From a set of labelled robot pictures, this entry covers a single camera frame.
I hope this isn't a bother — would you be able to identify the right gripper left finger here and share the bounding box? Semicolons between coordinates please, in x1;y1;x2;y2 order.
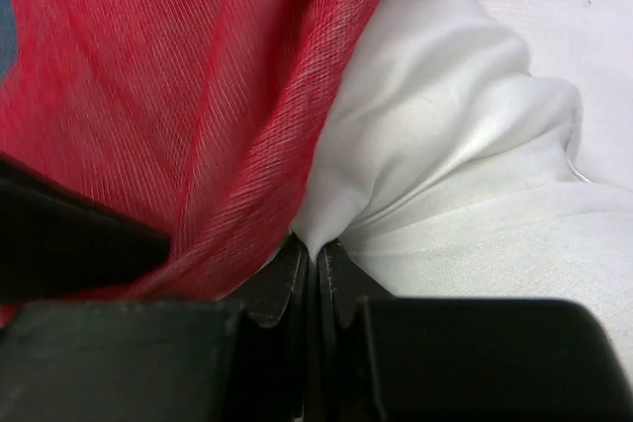
1;238;308;421

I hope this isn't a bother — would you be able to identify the red navy pillowcase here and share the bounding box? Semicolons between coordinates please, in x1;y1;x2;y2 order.
1;0;380;299

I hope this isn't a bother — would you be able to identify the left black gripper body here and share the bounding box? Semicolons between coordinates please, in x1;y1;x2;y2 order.
1;155;170;303

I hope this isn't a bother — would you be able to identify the white pillow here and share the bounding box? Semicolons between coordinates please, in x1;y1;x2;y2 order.
293;0;632;367

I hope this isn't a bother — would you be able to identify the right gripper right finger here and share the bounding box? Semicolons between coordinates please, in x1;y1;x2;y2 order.
316;242;632;421

